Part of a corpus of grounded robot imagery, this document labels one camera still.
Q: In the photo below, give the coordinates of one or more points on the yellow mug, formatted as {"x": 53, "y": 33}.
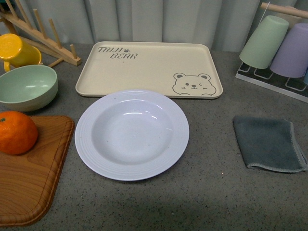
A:
{"x": 17, "y": 53}

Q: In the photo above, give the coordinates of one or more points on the white cup rack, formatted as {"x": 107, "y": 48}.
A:
{"x": 293, "y": 87}

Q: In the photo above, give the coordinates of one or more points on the orange fruit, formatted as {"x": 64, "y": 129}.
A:
{"x": 18, "y": 132}

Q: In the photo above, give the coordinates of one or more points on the beige bear tray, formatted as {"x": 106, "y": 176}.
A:
{"x": 176, "y": 70}

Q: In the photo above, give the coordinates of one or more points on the grey folded cloth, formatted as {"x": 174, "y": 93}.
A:
{"x": 269, "y": 144}

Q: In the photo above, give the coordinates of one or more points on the wooden dish rack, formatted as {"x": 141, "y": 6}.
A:
{"x": 39, "y": 38}

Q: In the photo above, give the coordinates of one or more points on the green plastic cup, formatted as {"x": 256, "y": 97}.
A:
{"x": 263, "y": 44}

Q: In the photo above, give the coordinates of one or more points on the wooden cutting board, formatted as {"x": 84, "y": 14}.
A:
{"x": 28, "y": 182}

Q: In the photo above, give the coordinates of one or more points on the purple plastic cup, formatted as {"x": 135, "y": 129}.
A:
{"x": 291, "y": 59}

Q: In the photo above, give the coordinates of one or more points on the green bowl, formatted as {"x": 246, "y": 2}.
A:
{"x": 28, "y": 88}

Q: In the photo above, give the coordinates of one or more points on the white round plate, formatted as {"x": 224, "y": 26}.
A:
{"x": 132, "y": 135}

